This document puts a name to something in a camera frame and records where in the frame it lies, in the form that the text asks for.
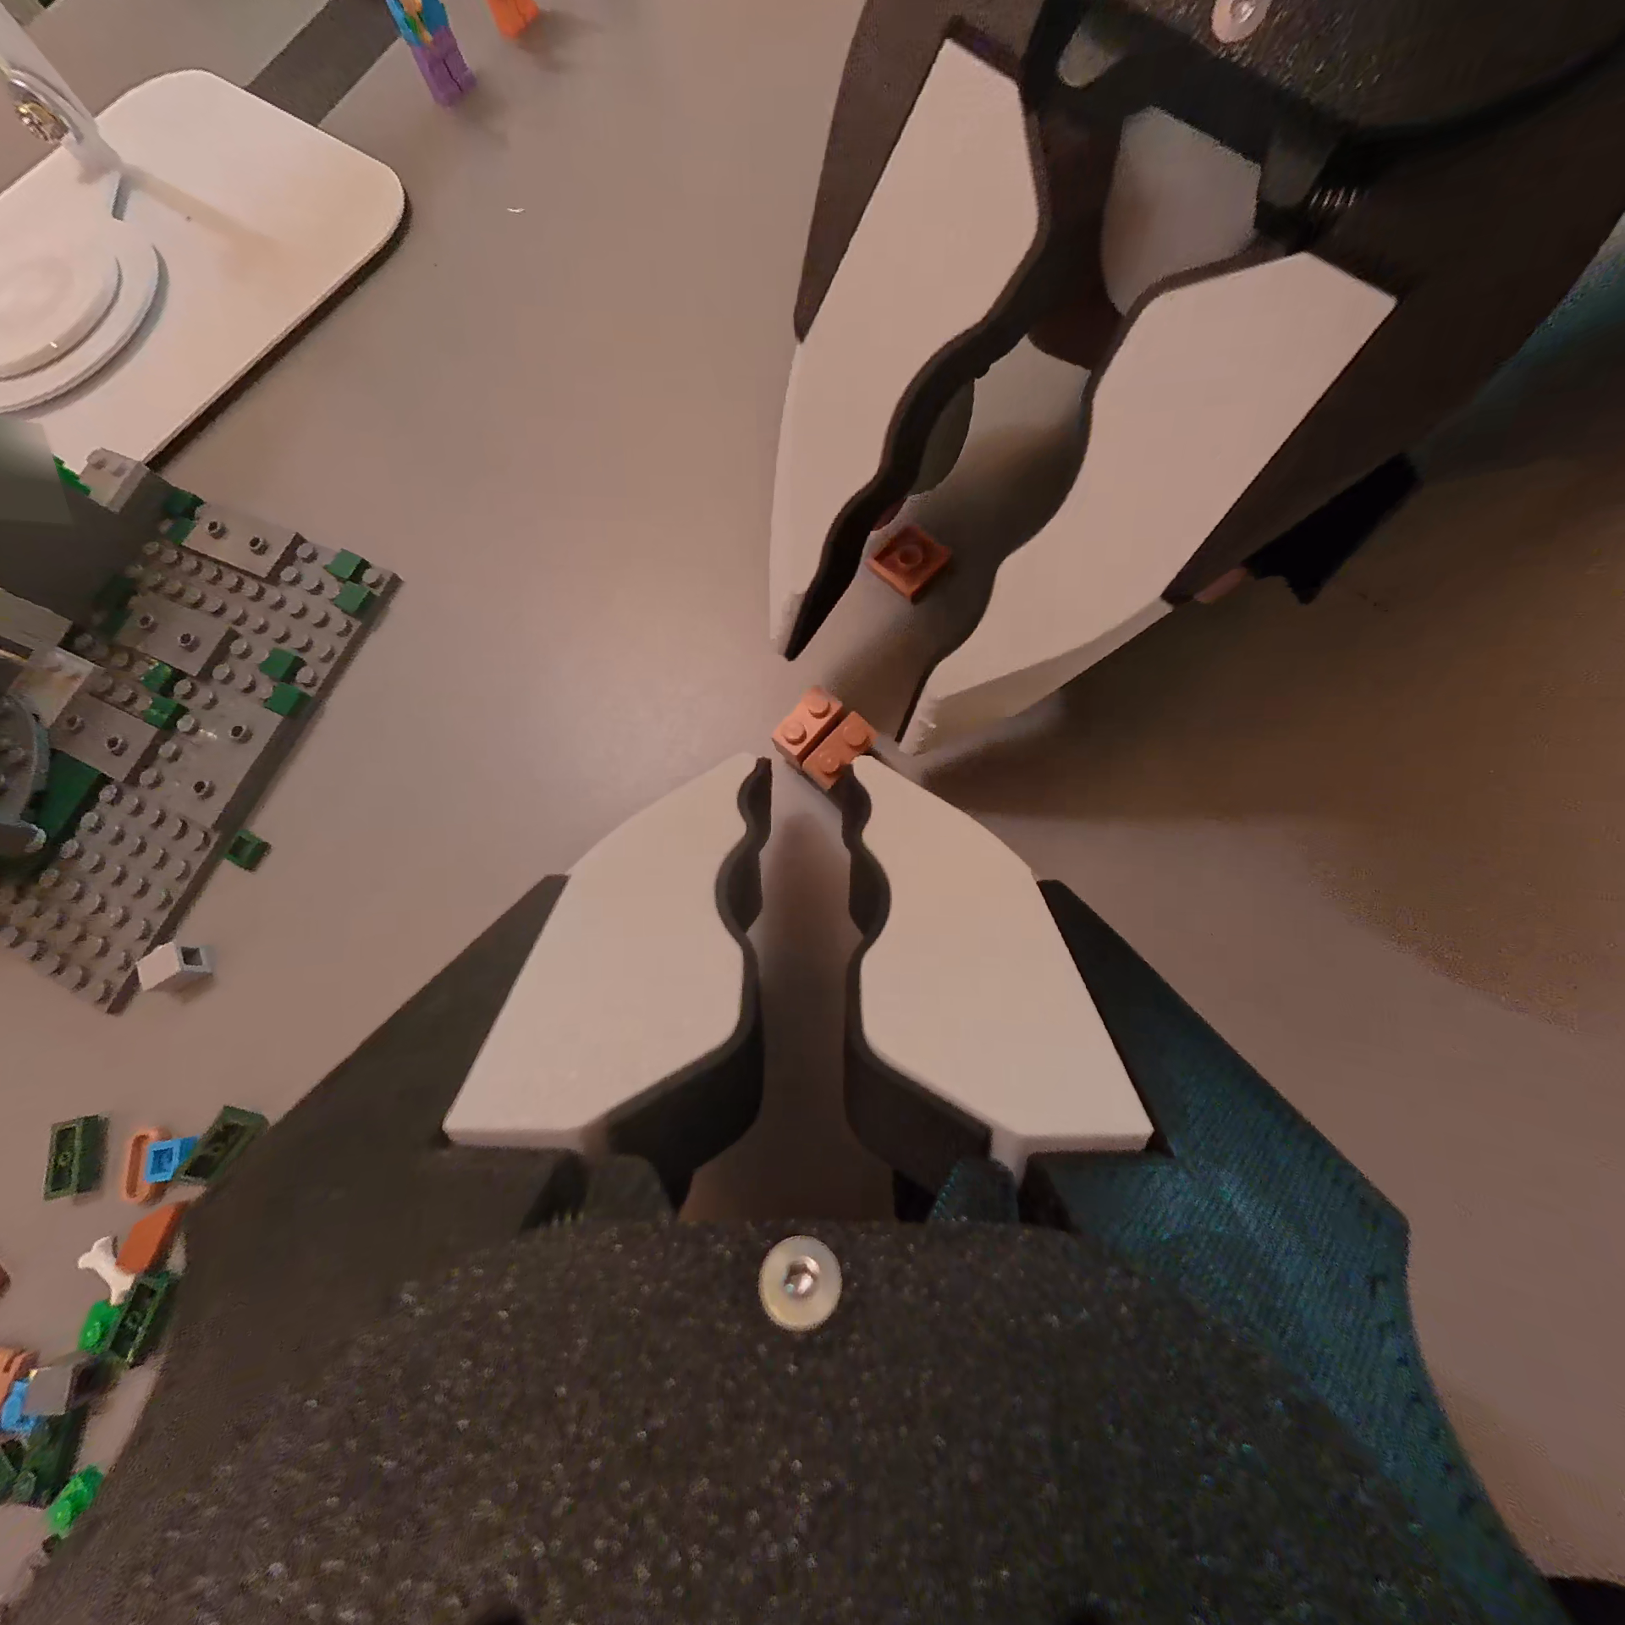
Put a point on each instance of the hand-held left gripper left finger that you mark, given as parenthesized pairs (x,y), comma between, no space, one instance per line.
(610,991)

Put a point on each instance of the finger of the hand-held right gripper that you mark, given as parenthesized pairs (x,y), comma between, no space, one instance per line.
(888,319)
(1205,431)

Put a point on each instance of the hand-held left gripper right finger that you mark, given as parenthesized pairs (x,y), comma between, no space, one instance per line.
(991,1003)

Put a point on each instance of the brown square plate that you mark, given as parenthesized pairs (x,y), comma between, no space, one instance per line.
(912,566)

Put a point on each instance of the brown brick stack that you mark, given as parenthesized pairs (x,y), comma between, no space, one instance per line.
(825,738)

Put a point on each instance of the green small plate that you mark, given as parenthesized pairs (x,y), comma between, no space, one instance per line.
(248,850)

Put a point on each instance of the white small brick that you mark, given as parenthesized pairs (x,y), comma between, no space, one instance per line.
(171,969)

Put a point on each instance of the orange brick figure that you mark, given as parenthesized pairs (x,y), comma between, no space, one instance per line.
(514,15)

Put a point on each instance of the grey brick model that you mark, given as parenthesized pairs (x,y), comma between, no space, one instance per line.
(192,712)

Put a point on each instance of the purple teal brick figure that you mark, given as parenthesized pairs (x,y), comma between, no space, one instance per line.
(440,57)

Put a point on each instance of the pile of small loose bricks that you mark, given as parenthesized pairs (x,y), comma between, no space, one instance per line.
(76,1157)

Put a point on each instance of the white stand base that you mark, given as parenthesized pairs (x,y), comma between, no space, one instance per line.
(254,203)

